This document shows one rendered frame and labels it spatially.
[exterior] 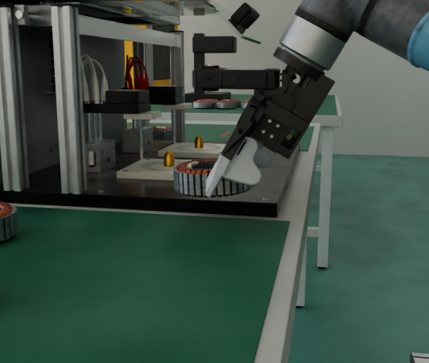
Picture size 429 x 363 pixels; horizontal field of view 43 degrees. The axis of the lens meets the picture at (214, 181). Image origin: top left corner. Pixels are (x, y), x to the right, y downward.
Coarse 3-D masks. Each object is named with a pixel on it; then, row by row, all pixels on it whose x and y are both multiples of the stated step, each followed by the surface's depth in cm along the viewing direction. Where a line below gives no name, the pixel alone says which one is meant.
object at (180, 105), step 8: (152, 88) 122; (160, 88) 121; (168, 88) 121; (176, 88) 122; (152, 96) 122; (160, 96) 122; (168, 96) 121; (176, 96) 122; (168, 104) 122; (176, 104) 122; (184, 104) 122; (192, 104) 127; (136, 120) 125
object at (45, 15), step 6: (30, 6) 88; (36, 6) 88; (42, 6) 87; (48, 6) 87; (36, 12) 88; (42, 12) 88; (48, 12) 87; (42, 18) 88; (48, 18) 88; (30, 24) 88; (36, 24) 88; (42, 24) 88; (48, 24) 88
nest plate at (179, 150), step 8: (176, 144) 131; (184, 144) 131; (192, 144) 131; (208, 144) 131; (216, 144) 131; (224, 144) 131; (160, 152) 120; (176, 152) 119; (184, 152) 119; (192, 152) 119; (200, 152) 119; (208, 152) 119; (216, 152) 119
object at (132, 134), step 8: (128, 128) 126; (136, 128) 125; (144, 128) 126; (152, 128) 130; (128, 136) 125; (136, 136) 124; (144, 136) 125; (152, 136) 131; (128, 144) 125; (136, 144) 125; (144, 144) 125; (152, 144) 131; (128, 152) 125; (136, 152) 125; (144, 152) 125
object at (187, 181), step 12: (180, 168) 74; (192, 168) 77; (204, 168) 79; (180, 180) 73; (192, 180) 71; (204, 180) 71; (228, 180) 71; (180, 192) 73; (192, 192) 72; (204, 192) 71; (216, 192) 72; (228, 192) 71; (240, 192) 73
